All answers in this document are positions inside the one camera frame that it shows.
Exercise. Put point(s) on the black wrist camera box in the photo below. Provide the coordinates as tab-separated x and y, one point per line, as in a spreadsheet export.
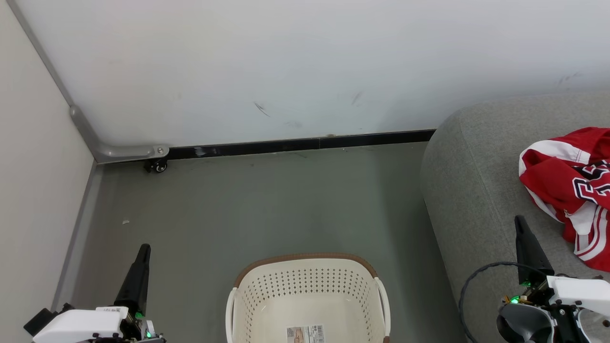
40	321

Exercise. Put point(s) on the black baseboard strip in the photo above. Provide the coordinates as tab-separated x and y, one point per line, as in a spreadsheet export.
295	144

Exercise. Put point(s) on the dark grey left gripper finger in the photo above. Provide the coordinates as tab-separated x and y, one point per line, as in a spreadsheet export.
136	286

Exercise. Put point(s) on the grey fabric sofa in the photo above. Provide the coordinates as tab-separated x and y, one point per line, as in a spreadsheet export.
476	190

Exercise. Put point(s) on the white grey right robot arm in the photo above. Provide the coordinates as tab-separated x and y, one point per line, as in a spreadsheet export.
524	324

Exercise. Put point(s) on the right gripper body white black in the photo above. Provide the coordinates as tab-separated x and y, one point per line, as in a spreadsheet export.
581	293

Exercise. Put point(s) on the red jersey with lettering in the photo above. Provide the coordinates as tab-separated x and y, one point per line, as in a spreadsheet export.
562	190

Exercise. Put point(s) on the grey wall partition with caster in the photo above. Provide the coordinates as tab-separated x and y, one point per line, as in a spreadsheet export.
119	152

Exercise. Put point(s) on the cream perforated laundry basket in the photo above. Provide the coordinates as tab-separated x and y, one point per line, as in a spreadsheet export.
305	295

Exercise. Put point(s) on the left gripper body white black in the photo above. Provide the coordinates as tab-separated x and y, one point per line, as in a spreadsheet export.
81	326

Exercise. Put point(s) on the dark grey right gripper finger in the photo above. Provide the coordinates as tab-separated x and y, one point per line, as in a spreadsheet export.
531	257

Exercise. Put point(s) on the paper barcode label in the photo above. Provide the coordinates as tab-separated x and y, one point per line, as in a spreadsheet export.
305	334

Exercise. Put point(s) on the small black caster wheel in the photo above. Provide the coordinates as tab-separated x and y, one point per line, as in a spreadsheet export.
157	166

